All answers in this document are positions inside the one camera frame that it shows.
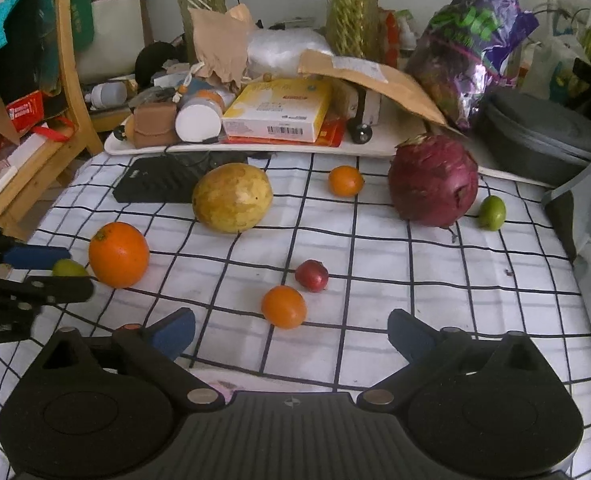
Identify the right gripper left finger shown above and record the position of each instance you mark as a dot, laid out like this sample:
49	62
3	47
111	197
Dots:
151	353

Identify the black ribbed device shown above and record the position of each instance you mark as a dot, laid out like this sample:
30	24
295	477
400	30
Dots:
169	178

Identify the yellow round melon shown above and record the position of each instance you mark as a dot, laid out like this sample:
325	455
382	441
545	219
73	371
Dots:
232	198

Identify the brown paper envelope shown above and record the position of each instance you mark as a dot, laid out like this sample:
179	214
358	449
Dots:
386	80

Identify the crumpled brown paper bag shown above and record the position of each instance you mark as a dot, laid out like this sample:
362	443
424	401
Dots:
221	44

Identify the yellow white box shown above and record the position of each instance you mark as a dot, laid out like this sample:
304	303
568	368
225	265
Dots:
282	109

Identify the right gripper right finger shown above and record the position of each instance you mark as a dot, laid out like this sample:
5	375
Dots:
431	354

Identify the black zip case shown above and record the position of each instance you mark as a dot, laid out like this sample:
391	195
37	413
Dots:
534	138

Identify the purple snack bag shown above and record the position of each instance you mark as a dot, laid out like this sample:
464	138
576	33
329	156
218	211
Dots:
462	51

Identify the white tray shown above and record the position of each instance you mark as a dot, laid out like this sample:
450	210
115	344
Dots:
395	126

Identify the white round jar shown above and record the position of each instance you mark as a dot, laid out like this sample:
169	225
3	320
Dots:
199	120

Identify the brown leather pouch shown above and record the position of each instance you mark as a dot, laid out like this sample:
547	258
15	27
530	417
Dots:
154	125

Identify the small red fruit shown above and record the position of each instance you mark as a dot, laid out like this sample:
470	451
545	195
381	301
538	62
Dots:
312	275

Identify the small orange tangerine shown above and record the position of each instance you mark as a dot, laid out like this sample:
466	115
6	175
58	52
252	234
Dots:
345	181

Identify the wooden chair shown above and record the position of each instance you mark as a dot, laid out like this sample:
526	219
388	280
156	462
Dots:
44	122

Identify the checked white tablecloth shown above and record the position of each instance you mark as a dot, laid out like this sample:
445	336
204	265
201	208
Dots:
486	283

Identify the small orange kumquat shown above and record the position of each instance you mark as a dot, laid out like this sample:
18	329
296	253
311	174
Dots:
284	307

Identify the large orange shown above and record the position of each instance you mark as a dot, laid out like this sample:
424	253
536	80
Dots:
118	255

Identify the dark red cabbage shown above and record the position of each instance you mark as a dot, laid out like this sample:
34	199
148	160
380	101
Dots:
433	180

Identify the glass vase with stems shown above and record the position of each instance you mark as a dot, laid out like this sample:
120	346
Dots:
352	28

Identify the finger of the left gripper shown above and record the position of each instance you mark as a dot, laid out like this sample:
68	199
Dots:
20	255
21	302

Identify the clear plastic bag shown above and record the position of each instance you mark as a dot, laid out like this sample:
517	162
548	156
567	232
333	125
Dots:
277	51

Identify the small green lime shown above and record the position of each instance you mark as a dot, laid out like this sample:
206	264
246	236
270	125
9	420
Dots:
492	214

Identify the green plum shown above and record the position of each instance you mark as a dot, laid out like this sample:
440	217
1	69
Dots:
68	268

